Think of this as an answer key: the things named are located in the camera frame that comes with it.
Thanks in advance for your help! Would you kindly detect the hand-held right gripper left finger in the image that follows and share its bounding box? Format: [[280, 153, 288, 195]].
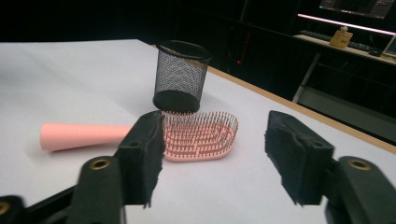
[[116, 110, 166, 209]]

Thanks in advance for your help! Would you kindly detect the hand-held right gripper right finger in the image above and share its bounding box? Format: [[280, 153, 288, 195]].
[[264, 110, 336, 206]]

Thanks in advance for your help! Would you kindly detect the pink hairbrush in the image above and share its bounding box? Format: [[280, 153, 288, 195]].
[[39, 110, 240, 163]]

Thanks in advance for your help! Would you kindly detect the black mesh pen holder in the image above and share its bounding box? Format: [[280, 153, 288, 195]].
[[152, 39, 214, 114]]

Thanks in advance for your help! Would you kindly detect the dark keyboard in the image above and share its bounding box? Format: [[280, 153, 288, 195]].
[[299, 29, 372, 53]]

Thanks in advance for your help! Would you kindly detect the tan bottle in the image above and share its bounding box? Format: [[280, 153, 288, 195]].
[[329, 25, 355, 49]]

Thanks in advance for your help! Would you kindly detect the small black desk object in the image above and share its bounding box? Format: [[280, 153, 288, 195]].
[[368, 46, 384, 58]]

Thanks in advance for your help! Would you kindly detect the glowing light bar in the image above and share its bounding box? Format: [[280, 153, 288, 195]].
[[297, 12, 396, 37]]

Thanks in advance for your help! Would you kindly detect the computer monitor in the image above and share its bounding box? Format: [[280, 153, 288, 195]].
[[318, 0, 396, 21]]

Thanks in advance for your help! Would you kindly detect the white metal frame stand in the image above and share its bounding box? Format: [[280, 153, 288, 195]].
[[292, 33, 396, 105]]

